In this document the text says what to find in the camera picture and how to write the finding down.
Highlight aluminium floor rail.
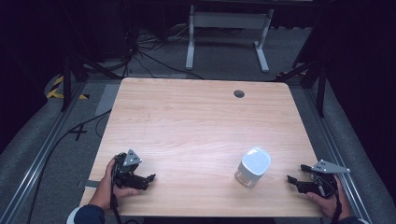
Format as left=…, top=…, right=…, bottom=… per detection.
left=302, top=88, right=373, bottom=224
left=0, top=81, right=87, bottom=224

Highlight white jar lid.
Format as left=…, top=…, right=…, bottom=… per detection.
left=241, top=147, right=273, bottom=177

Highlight right hand-held gripper cable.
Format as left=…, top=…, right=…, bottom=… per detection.
left=330, top=174, right=344, bottom=224

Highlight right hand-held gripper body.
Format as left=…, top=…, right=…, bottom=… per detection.
left=297, top=159, right=351, bottom=199

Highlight black metal stand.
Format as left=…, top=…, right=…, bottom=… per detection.
left=274, top=59, right=329, bottom=119
left=60, top=50, right=123, bottom=113

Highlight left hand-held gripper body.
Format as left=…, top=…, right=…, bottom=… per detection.
left=111, top=148, right=150, bottom=191

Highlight person's right hand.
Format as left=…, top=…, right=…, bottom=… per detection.
left=305, top=175, right=352, bottom=220

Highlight hand-held gripper cable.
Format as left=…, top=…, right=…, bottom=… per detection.
left=330, top=174, right=344, bottom=224
left=109, top=192, right=140, bottom=224

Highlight white metal table frame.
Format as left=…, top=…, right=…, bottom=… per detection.
left=185, top=4, right=276, bottom=74

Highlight left hand-held gripper cable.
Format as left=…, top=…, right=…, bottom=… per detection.
left=109, top=192, right=140, bottom=224

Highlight yellow black floor tape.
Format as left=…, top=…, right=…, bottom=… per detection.
left=46, top=75, right=91, bottom=101

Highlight clear glass jar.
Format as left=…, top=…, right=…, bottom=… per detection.
left=233, top=161, right=265, bottom=189

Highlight long black floor cable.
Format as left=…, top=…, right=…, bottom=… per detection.
left=27, top=109, right=112, bottom=224

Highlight person's left hand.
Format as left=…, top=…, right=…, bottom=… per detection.
left=89, top=157, right=140, bottom=211

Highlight grey tape strip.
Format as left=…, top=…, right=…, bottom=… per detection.
left=76, top=179, right=101, bottom=189

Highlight bundle of black cables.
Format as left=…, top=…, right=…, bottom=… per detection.
left=122, top=26, right=206, bottom=80

